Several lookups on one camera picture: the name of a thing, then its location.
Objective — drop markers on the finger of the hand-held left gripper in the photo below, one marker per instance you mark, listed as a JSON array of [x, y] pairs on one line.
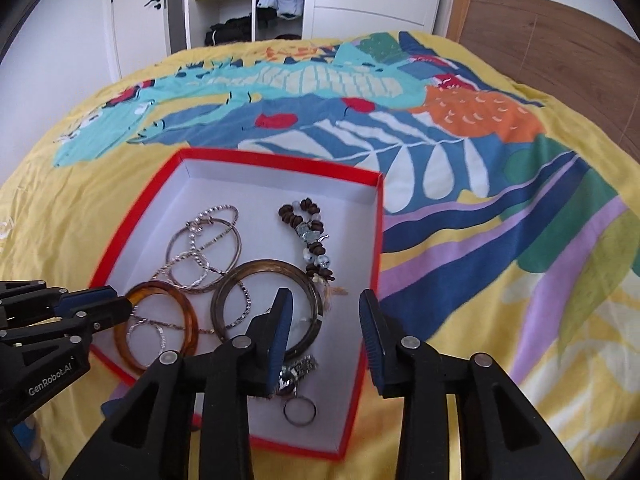
[[87, 296], [112, 312]]

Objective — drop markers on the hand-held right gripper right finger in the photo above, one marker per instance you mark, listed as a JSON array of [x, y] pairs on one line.
[[372, 345]]

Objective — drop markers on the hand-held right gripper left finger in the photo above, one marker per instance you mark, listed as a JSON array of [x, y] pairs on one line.
[[282, 340]]

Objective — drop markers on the dark brown bangle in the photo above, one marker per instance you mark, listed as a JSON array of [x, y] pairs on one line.
[[312, 327]]

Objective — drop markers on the silver metal watch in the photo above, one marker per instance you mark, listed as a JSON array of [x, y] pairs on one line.
[[302, 367]]

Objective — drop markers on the amber bangle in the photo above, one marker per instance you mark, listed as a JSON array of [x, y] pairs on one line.
[[155, 287]]

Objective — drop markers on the red jewelry box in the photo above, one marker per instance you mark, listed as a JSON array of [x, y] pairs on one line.
[[347, 240]]

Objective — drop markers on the colourful printed blanket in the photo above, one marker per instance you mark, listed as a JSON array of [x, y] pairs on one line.
[[500, 240]]

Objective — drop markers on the white door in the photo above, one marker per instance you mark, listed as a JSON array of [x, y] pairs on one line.
[[140, 35]]

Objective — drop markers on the black folded clothes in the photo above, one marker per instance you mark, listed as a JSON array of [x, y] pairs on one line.
[[230, 30]]

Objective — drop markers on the wooden headboard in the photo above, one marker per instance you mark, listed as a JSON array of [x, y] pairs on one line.
[[550, 45]]

